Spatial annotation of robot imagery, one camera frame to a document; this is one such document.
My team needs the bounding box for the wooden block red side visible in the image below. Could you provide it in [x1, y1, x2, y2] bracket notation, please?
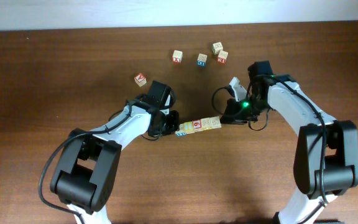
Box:
[175, 124, 186, 136]

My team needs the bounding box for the red I wooden block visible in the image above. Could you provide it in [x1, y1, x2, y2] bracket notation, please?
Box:
[209, 116, 221, 129]

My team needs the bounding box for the plain wooden block yellow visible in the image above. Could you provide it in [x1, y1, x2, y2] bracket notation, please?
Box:
[183, 121, 195, 134]

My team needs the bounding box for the yellow sided wooden block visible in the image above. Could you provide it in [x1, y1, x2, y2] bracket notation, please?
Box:
[201, 118, 213, 131]

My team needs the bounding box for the red 9 wooden block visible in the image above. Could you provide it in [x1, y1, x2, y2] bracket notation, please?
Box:
[192, 119, 203, 132]

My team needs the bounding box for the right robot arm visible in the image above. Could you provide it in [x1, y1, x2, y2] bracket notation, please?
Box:
[220, 61, 358, 224]

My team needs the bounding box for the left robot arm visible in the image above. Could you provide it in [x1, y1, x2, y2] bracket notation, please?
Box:
[47, 81, 179, 223]

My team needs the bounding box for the red A wooden block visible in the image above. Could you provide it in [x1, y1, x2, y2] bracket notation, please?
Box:
[134, 73, 147, 87]

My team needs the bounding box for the red sided wooden block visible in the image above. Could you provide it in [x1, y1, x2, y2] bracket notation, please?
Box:
[217, 50, 228, 64]

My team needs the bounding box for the blue sided wooden block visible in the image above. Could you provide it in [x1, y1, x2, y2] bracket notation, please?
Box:
[197, 54, 208, 67]

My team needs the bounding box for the green R wooden block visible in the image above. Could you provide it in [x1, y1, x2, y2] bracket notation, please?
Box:
[212, 42, 223, 55]

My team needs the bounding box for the red X wooden block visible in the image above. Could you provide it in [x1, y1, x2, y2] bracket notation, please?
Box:
[172, 50, 183, 63]

